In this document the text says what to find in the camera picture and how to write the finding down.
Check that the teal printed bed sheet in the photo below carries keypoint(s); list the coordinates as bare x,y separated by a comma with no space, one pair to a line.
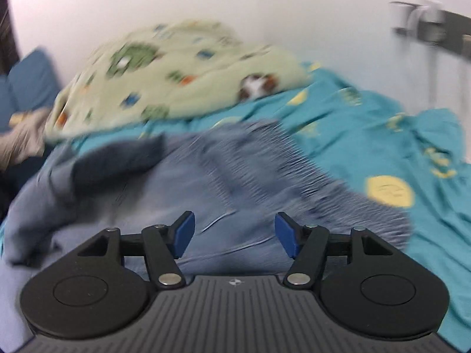
368,136

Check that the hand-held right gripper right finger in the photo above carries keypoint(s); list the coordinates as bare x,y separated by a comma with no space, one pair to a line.
285,231

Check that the white wall mount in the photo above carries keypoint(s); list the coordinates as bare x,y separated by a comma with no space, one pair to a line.
404,16

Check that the green printed blanket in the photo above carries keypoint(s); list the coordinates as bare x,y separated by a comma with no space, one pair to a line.
176,66

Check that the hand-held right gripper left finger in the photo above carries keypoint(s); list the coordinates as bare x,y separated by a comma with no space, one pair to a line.
184,233

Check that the blue pillow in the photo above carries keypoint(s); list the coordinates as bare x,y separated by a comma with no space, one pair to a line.
33,81
5,106

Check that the grey wall rail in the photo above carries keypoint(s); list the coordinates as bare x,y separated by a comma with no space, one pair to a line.
454,35

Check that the small yellow object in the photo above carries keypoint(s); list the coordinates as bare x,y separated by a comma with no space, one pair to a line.
16,118

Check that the beige cloth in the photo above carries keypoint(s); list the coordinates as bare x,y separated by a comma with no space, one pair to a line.
22,141

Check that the blue denim jeans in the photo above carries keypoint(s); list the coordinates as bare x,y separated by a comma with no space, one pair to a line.
228,176

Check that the dark window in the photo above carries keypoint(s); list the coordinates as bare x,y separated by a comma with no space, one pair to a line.
7,25

